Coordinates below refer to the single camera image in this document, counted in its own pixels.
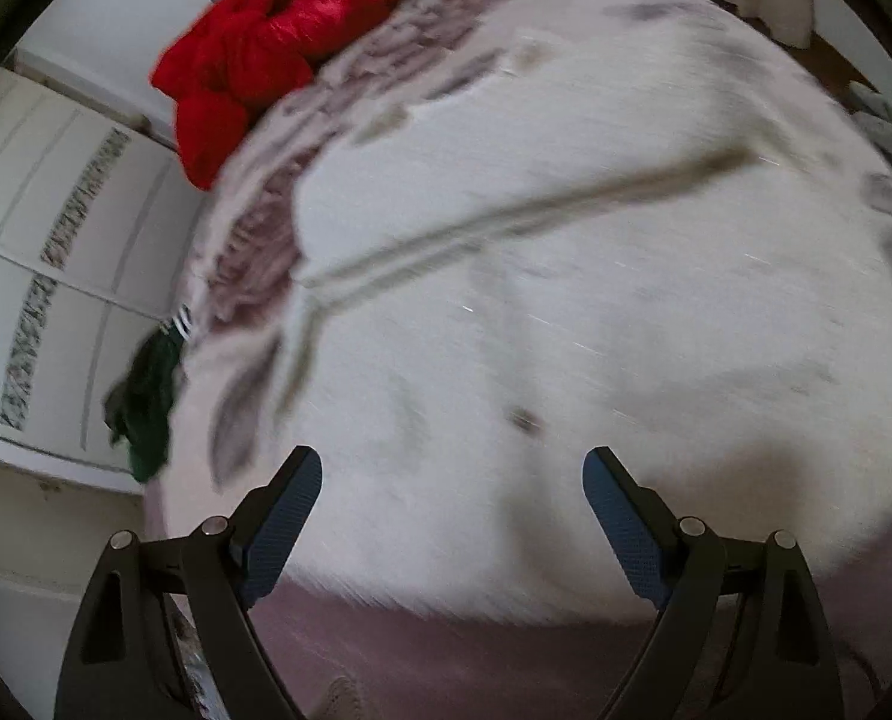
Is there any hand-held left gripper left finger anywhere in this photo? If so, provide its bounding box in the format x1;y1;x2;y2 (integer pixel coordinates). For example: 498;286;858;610
54;445;325;720

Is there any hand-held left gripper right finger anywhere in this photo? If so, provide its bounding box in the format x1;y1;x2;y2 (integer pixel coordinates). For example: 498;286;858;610
582;446;846;720

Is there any white fluffy garment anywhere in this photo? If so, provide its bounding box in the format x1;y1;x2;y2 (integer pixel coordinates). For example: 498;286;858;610
191;0;892;627

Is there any dark green jacket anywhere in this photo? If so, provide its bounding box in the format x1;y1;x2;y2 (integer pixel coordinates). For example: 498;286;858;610
102;305;192;485

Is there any floral printed blanket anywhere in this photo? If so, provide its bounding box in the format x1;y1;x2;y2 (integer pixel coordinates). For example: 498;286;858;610
146;0;892;720

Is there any white sliding door wardrobe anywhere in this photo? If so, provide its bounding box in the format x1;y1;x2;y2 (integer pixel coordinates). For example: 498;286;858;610
0;45;214;496

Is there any red quilt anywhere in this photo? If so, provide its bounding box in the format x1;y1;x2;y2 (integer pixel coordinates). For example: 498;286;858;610
151;0;403;192

